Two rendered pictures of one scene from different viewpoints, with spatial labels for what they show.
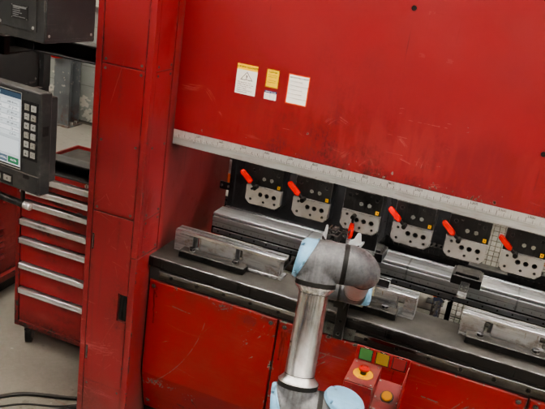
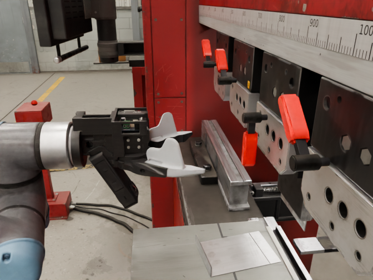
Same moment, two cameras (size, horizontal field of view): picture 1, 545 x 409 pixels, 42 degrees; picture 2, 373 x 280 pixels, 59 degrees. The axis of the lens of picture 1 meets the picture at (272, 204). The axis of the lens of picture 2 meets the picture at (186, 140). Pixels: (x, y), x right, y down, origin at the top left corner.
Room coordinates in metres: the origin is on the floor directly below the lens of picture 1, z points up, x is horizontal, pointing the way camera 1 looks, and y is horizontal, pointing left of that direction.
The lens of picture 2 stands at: (2.23, -0.73, 1.42)
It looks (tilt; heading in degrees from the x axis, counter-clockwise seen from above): 23 degrees down; 65
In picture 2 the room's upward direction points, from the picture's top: straight up
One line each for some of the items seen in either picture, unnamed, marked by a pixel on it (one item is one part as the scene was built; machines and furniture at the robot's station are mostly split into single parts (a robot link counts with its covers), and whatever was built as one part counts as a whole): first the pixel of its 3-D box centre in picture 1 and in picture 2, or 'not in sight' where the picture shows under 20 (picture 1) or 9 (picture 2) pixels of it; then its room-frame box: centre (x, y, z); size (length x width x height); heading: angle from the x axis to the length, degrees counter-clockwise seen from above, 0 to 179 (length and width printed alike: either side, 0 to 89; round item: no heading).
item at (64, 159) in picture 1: (43, 169); (140, 51); (2.75, 0.94, 1.17); 0.40 x 0.24 x 0.07; 72
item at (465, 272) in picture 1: (465, 282); not in sight; (2.61, -0.80, 1.01); 0.26 x 0.12 x 0.05; 162
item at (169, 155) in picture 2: (358, 240); (173, 156); (2.39, -0.32, 1.21); 0.09 x 0.03 x 0.06; 125
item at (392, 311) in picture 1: (359, 303); not in sight; (2.52, -0.39, 0.89); 0.30 x 0.05 x 0.03; 72
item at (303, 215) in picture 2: (363, 241); (295, 189); (2.59, -0.37, 1.13); 0.10 x 0.02 x 0.10; 72
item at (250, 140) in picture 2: (352, 226); (253, 139); (2.55, -0.31, 1.20); 0.04 x 0.02 x 0.10; 162
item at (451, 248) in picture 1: (468, 235); not in sight; (2.47, -0.73, 1.26); 0.15 x 0.09 x 0.17; 72
